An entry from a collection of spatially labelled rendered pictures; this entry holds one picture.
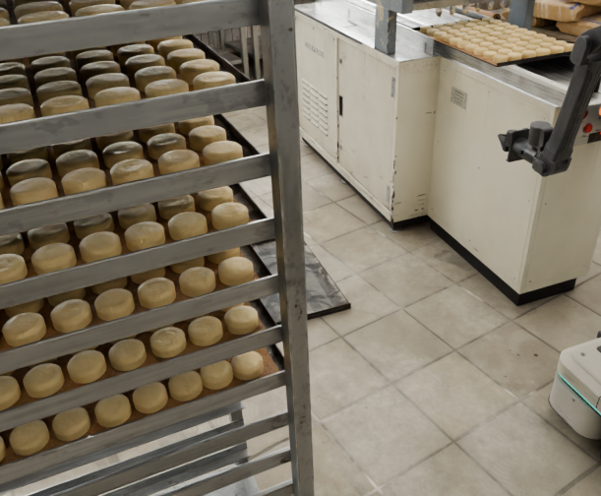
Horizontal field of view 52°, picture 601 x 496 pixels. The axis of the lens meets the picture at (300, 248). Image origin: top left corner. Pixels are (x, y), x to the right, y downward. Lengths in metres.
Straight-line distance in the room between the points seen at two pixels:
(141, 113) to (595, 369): 1.60
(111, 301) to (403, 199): 2.16
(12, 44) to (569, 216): 2.09
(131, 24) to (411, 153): 2.21
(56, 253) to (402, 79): 2.03
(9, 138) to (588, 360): 1.72
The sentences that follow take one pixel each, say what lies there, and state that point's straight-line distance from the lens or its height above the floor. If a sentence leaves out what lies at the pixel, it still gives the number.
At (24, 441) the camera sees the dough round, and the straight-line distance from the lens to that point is 0.96.
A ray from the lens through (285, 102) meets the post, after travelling 0.70.
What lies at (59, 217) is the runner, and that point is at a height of 1.22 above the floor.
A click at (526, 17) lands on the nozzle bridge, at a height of 0.92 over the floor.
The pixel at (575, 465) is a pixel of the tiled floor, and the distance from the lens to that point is 2.09.
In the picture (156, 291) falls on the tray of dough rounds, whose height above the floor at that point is 1.06.
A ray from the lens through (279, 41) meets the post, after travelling 0.68.
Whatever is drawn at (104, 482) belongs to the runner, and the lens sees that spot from 1.00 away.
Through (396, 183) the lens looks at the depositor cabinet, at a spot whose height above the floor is 0.29.
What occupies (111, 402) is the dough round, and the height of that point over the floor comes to 0.88.
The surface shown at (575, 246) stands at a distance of 2.57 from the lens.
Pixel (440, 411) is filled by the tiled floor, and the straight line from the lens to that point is 2.12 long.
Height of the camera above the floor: 1.55
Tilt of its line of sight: 33 degrees down
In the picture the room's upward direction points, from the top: 3 degrees counter-clockwise
